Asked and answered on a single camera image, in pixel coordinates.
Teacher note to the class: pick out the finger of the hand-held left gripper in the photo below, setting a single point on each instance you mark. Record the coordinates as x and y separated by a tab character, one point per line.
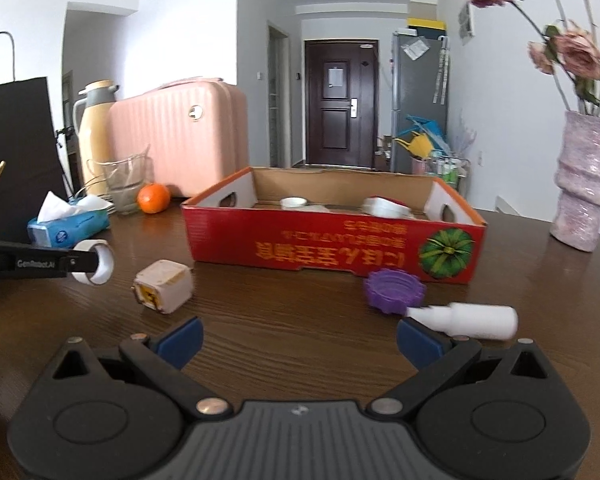
86	261

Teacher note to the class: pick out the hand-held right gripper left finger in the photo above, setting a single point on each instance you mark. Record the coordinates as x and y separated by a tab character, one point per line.
182	341

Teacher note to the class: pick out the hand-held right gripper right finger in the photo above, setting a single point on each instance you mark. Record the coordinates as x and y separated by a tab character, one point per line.
420	344

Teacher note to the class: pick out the white tape roll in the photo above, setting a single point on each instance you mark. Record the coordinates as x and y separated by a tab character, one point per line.
106	260

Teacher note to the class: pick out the beige wooden cube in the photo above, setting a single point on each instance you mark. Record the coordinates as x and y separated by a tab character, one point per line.
167	285

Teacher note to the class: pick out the white plastic bottle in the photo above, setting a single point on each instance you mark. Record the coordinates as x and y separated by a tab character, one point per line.
475	321

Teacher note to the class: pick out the purple scalloped jar lid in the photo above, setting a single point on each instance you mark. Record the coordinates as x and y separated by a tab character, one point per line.
392	290

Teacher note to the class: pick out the white red lint brush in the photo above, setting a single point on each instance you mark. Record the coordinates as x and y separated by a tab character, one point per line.
380	206

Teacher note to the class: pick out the red cardboard box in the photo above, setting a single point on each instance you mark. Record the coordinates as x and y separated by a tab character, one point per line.
305	250

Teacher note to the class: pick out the blue tissue pack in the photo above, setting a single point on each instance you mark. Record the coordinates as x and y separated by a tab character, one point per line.
70	225

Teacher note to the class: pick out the clear glass pitcher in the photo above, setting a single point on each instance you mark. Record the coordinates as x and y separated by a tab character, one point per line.
125	185

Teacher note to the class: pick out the orange mandarin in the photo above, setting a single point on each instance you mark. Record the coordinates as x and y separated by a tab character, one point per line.
154	198

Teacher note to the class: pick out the black paper bag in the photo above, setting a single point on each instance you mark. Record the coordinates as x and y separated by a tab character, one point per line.
20	160

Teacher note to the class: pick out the yellow thermos jug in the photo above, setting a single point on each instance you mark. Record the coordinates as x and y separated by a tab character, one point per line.
95	140

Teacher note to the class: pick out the pink hard suitcase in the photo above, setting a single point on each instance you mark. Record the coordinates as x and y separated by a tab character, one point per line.
180	145

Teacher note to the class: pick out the white leaning board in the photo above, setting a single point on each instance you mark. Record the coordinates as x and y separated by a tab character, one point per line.
507	207

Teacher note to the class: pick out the white round lid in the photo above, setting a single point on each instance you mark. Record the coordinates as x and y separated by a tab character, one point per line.
293	202

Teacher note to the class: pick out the pink plastic bin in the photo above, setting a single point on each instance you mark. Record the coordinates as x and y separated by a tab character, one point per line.
419	165

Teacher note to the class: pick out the small brown cardboard box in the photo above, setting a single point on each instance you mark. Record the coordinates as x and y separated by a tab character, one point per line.
385	152

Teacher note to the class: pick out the yellow plastic stool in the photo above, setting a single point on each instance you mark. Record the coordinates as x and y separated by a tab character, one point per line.
415	145

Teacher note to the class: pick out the pale dried branch decoration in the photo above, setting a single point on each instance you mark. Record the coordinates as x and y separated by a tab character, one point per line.
465	135

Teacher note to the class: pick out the blue plastic stool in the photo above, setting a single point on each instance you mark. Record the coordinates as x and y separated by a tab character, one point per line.
430	127

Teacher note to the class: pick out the lilac textured vase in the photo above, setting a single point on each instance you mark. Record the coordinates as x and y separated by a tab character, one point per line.
582	190

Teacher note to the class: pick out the dark brown entrance door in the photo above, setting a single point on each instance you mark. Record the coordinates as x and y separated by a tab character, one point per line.
340	125

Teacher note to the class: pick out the glass panel interior door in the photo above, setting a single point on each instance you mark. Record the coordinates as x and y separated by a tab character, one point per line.
277	100

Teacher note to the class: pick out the grey refrigerator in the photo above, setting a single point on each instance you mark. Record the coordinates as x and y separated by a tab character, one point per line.
417	90

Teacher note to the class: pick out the white folded umbrella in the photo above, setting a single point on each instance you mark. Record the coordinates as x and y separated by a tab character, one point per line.
442	70

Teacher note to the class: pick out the white paper notice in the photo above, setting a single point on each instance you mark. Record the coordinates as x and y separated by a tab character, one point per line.
335	76

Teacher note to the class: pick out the clear plastic document bag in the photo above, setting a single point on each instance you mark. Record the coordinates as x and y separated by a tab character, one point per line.
415	50

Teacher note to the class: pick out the yellow black flat box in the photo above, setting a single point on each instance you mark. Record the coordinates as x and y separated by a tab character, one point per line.
426	27

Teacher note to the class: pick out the dried pink rose bouquet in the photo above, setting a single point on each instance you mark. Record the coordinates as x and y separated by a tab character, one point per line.
577	52

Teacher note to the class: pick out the grey wall electrical panel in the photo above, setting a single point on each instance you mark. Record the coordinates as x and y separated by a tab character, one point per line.
466	20

